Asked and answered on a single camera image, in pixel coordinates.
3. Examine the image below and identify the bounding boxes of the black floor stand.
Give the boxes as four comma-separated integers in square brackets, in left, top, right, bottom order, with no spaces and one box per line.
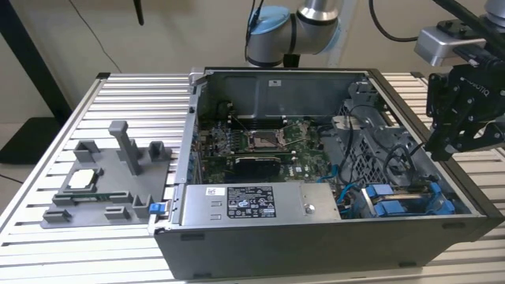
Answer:
[0,0,72,165]

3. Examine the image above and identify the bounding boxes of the grey metal disk cage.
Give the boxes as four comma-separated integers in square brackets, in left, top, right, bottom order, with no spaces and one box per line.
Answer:
[319,81,437,186]

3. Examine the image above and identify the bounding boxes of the black and grey PC case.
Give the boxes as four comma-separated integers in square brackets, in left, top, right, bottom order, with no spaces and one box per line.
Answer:
[148,66,505,280]

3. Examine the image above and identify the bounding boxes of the silver power supply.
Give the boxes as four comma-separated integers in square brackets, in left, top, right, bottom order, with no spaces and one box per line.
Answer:
[178,182,343,230]

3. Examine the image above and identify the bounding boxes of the empty blue disk carrier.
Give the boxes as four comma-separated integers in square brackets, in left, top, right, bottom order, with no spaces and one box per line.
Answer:
[373,196,455,217]

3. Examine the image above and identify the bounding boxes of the black RAM slots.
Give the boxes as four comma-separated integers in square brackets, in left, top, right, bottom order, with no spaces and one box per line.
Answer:
[229,114,288,124]

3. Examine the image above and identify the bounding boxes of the metal socket cover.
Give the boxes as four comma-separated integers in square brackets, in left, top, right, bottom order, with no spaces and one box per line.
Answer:
[281,122,313,146]

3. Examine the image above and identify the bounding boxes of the green motherboard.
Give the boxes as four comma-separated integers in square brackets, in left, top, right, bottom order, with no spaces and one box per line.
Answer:
[195,117,336,184]

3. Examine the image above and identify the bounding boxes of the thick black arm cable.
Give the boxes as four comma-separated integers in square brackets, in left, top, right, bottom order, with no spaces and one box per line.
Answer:
[432,0,503,64]

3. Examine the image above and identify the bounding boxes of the green RAM stick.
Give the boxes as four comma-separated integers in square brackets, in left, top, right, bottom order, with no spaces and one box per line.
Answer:
[72,192,124,202]

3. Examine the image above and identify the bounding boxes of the hard disk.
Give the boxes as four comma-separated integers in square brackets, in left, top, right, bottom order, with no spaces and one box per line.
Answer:
[367,182,445,198]

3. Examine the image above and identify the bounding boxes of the CPU socket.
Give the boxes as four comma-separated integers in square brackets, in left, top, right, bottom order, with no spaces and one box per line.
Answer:
[244,128,288,151]

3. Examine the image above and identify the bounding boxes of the black graphics card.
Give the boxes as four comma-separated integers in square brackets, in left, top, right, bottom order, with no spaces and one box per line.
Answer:
[232,156,284,178]

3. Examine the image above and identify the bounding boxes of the blue data wire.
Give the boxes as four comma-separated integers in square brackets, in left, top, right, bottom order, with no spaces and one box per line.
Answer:
[321,173,363,208]

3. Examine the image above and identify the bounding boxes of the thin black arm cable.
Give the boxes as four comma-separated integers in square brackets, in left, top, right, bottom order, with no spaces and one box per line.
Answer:
[369,0,421,41]

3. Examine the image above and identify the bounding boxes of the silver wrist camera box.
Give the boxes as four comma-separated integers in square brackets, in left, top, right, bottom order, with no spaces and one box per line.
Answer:
[413,25,487,67]

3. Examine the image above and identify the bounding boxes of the grey parts rack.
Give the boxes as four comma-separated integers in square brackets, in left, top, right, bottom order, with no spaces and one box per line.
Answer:
[39,120,175,231]

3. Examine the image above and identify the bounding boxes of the metal locking lever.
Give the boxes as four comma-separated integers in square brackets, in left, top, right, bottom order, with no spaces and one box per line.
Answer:
[231,115,255,134]

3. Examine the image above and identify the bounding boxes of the silver CPU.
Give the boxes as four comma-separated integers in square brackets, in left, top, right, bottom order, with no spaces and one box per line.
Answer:
[70,170,98,190]

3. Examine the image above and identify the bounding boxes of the black hanging antenna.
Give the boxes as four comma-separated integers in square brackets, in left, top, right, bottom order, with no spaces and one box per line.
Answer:
[132,0,146,27]

